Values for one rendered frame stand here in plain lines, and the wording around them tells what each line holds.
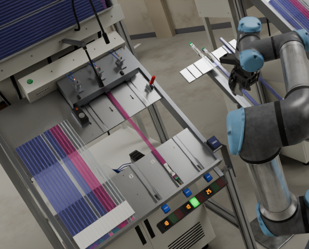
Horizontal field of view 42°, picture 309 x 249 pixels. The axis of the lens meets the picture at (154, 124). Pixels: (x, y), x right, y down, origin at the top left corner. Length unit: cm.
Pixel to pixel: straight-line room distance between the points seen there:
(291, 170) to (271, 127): 174
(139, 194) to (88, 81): 53
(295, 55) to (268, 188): 39
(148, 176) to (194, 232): 67
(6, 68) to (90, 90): 34
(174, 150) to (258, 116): 73
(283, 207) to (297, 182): 136
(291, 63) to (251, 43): 21
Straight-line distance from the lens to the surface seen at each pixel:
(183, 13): 604
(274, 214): 131
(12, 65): 175
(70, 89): 175
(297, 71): 118
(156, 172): 165
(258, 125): 102
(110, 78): 178
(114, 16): 188
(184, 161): 169
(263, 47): 136
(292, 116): 101
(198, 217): 220
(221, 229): 247
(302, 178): 267
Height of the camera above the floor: 168
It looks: 26 degrees down
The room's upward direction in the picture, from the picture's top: 22 degrees counter-clockwise
